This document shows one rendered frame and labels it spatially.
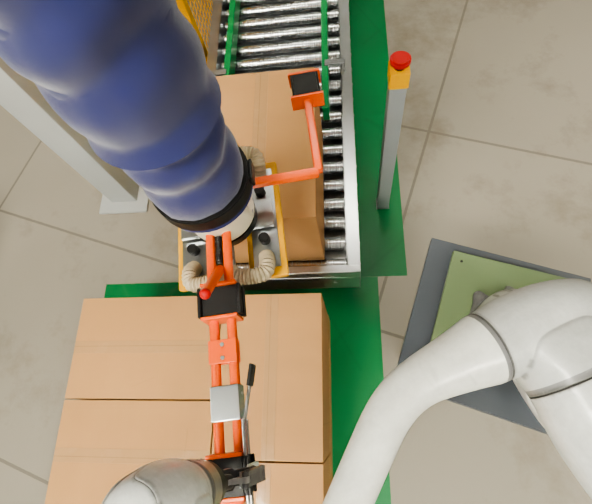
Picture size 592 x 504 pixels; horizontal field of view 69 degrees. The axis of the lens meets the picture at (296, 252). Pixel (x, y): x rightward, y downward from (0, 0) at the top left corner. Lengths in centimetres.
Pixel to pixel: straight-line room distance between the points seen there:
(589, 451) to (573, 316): 16
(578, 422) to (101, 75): 71
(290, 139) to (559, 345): 110
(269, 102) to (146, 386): 115
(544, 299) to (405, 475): 161
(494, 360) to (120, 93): 58
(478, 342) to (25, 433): 241
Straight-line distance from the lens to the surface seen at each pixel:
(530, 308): 64
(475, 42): 317
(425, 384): 60
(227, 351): 94
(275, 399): 163
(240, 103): 163
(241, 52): 241
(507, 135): 276
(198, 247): 116
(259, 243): 112
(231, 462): 92
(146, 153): 71
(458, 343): 61
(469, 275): 149
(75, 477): 191
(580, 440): 66
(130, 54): 60
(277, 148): 148
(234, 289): 97
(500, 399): 147
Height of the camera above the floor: 215
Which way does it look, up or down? 68 degrees down
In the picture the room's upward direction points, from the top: 20 degrees counter-clockwise
